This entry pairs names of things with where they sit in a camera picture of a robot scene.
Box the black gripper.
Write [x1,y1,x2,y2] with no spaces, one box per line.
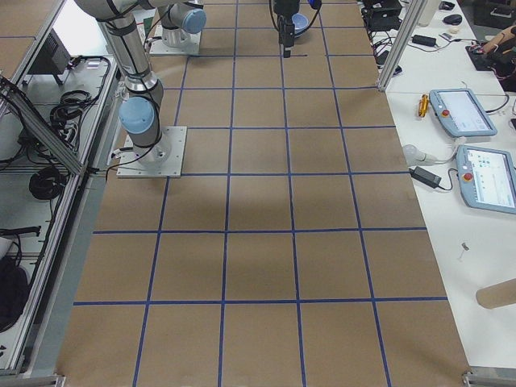
[273,0,300,58]

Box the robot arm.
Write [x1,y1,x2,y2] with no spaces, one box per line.
[157,1,207,48]
[76,0,206,123]

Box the blue bowl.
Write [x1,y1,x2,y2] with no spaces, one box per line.
[292,13,310,37]

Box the yellow tool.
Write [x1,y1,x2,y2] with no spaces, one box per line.
[418,94,429,118]

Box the white light bulb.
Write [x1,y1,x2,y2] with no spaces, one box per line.
[402,144,438,166]

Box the far teach pendant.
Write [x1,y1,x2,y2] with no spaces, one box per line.
[429,89,497,138]

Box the teach pendant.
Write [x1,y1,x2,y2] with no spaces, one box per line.
[429,89,497,138]
[456,145,515,214]

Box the black power adapter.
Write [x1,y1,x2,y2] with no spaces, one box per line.
[409,166,441,189]

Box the near teach pendant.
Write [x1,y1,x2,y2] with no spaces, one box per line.
[456,145,515,214]

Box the cardboard tube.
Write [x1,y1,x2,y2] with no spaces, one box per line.
[476,279,516,310]

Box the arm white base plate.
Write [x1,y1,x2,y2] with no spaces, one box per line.
[148,24,202,56]
[116,126,187,178]

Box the aluminium frame post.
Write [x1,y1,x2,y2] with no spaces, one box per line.
[377,0,427,92]

